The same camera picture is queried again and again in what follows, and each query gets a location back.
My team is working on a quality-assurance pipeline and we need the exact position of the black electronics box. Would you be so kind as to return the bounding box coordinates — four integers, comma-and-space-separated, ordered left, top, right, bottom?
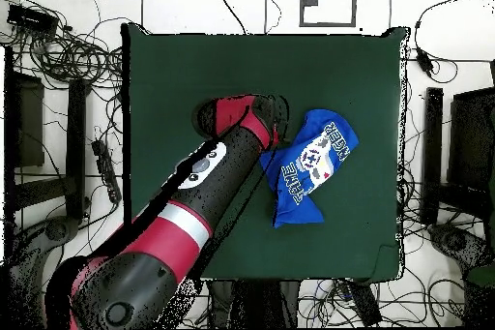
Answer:
7, 3, 60, 35

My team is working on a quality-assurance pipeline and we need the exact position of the blue printed t-shirt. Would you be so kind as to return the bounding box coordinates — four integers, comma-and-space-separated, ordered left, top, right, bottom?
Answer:
258, 107, 360, 229

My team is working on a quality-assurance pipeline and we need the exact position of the black floor cable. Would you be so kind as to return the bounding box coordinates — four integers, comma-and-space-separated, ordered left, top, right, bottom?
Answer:
263, 0, 283, 35
208, 0, 248, 35

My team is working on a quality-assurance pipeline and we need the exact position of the black floor stand base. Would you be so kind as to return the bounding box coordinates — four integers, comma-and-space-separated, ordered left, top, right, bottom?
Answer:
0, 215, 80, 329
426, 223, 495, 271

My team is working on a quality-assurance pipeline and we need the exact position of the dark green table cloth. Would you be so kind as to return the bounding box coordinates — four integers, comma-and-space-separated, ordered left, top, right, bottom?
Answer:
119, 22, 410, 285

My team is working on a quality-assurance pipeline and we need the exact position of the black metal frame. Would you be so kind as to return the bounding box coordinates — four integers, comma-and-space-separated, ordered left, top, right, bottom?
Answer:
419, 56, 495, 226
3, 45, 92, 223

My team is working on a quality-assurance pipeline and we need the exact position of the black power adapter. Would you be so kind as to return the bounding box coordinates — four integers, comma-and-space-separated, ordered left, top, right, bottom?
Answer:
415, 46, 434, 75

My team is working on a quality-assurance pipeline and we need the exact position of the grey square floor frame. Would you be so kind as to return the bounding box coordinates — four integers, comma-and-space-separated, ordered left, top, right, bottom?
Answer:
299, 0, 358, 28

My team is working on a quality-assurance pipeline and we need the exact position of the black power strip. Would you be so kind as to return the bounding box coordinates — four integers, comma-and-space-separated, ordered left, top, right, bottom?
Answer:
339, 281, 384, 327
91, 138, 123, 204

